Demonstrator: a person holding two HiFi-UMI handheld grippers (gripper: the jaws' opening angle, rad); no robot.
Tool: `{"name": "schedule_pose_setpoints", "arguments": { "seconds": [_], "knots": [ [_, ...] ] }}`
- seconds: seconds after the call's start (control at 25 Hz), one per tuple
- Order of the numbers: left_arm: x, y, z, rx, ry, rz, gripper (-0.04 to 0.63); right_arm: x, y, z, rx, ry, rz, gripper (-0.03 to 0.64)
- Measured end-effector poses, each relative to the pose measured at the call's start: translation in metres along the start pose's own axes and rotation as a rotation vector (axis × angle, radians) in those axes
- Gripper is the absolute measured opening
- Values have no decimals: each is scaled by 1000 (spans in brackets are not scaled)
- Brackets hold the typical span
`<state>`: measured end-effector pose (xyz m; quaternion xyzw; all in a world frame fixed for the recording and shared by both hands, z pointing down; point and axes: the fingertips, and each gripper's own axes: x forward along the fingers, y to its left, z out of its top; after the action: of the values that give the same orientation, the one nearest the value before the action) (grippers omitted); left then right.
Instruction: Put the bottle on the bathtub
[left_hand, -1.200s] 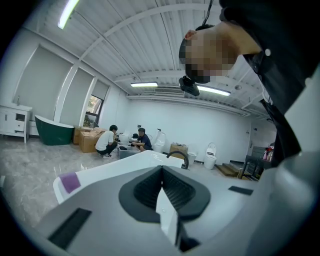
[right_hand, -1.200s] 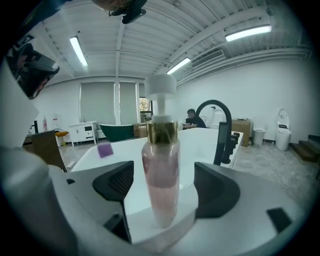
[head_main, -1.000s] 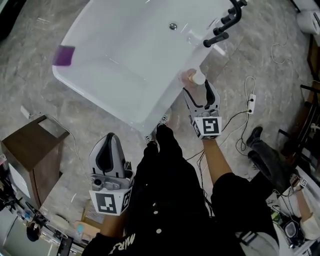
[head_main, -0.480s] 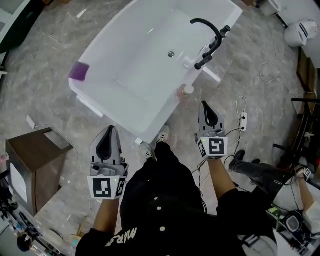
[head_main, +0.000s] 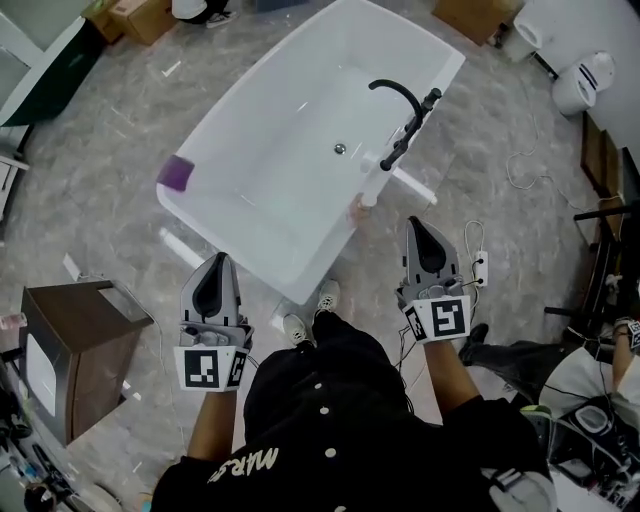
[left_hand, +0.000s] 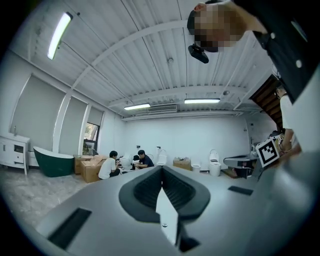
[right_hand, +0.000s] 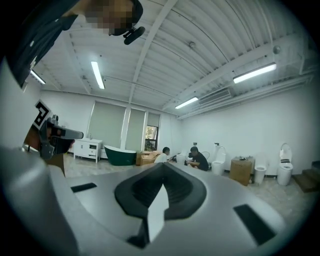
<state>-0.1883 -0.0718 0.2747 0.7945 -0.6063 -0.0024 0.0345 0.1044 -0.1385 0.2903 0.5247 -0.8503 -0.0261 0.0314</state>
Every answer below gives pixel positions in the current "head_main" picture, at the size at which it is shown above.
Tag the black curved faucet spout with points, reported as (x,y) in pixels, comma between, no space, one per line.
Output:
(400,90)

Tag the white bathtub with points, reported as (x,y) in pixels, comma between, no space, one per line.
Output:
(275,150)

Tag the grey waist pack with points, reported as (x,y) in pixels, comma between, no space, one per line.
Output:
(525,492)

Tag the person's left forearm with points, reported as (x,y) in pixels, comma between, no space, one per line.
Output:
(212,425)

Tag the person's right forearm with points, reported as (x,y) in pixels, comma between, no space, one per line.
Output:
(450,385)

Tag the person's white sneaker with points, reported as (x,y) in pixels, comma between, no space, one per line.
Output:
(297,328)
(327,296)

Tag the large cardboard box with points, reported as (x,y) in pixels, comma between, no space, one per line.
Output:
(475,20)

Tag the white vanity sink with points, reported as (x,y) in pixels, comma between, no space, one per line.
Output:
(40,375)

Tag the black hand shower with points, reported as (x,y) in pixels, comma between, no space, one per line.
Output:
(389,161)

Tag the white power strip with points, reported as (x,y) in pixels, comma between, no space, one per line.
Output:
(481,270)

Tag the wooden steps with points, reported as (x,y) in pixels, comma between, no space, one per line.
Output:
(600,155)

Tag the brown vanity cabinet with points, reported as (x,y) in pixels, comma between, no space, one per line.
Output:
(95,360)

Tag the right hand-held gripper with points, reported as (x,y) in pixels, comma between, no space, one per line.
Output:
(442,317)

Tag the black table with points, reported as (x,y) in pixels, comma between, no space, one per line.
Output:
(605,250)

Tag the marble counter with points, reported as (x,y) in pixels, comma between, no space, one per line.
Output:
(590,465)

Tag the white smart toilet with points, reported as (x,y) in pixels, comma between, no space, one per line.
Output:
(582,85)

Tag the pink soap pump bottle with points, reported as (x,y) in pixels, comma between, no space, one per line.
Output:
(369,185)

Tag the black vanity faucet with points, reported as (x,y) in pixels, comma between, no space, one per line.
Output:
(12,353)

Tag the dark green bathtub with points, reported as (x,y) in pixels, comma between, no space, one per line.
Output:
(50,85)

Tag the person's black top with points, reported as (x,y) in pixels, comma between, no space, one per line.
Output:
(350,425)

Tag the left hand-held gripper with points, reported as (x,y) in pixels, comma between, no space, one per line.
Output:
(205,367)

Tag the purple sponge block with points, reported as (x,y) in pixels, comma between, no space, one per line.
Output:
(175,172)

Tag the white cabinet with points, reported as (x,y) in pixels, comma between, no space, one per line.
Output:
(10,175)

